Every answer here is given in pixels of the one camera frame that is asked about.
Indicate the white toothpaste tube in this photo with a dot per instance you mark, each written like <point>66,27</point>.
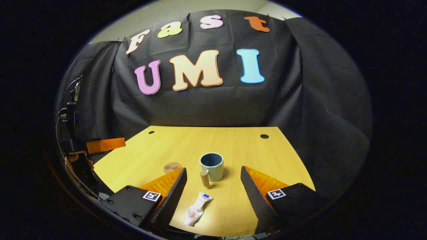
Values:
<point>195,211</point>

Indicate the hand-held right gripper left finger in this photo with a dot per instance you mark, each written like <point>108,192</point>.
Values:
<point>173,200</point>

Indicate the black backdrop cloth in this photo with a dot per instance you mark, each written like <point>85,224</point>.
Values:
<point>217,106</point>

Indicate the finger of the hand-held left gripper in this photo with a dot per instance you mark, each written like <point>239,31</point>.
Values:
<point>106,145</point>

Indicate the round cork coaster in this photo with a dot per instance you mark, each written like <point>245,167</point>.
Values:
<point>171,166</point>

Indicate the wooden desktop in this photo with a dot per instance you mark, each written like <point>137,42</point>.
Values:
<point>233,146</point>

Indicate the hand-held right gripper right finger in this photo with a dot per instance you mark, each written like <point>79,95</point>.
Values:
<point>255,200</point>

